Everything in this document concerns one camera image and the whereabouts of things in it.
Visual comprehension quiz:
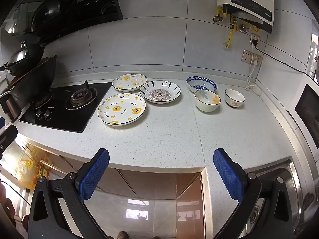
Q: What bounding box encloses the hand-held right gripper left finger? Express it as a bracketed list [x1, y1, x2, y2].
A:
[28, 148, 110, 239]

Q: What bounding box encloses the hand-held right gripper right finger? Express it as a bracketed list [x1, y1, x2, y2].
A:
[213, 148, 294, 239]

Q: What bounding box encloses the large yellow bear plate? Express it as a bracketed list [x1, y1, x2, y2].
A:
[97, 93, 147, 126]

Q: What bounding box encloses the small white bowl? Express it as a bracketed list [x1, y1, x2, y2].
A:
[225, 89, 246, 108]

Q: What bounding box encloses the white flower print bowl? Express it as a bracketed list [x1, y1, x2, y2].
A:
[194, 90, 221, 112]

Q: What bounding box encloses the blue and white patterned bowl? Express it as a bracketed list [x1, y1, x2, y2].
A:
[186, 76, 218, 93]

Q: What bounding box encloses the small yellow bear plate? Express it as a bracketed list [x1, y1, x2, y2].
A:
[112, 74, 148, 92]

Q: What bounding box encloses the black striped patterned plate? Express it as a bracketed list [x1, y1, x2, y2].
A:
[139, 80, 182, 104]

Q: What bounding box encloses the yellow plastic bag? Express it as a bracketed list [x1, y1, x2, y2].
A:
[17, 144, 54, 191]

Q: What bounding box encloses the large black wok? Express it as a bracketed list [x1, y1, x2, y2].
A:
[0, 56, 58, 123]

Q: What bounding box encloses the black gas stove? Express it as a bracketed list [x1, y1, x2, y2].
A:
[19, 80, 113, 133]

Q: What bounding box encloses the wooden board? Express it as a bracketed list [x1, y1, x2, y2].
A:
[7, 56, 58, 88]

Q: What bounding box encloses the black lidded wok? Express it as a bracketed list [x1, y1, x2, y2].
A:
[0, 41, 46, 77]

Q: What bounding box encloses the stainless steel sink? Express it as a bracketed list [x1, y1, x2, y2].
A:
[245, 159, 319, 239]

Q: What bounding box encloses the steel wool scrubber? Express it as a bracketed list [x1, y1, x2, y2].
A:
[302, 192, 315, 211]

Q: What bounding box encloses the white microwave oven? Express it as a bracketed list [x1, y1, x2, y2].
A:
[287, 75, 319, 156]

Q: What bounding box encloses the black range hood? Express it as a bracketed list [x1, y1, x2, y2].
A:
[0, 0, 124, 46]

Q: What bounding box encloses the white power cable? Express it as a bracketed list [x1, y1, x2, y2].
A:
[244, 44, 260, 90]

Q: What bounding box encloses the beige double wall socket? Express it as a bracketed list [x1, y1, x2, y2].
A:
[242, 49, 262, 66]

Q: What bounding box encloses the black power cable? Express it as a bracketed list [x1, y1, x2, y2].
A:
[252, 39, 319, 80]

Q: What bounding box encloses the yellow gas hose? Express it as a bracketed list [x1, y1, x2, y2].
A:
[225, 7, 237, 49]

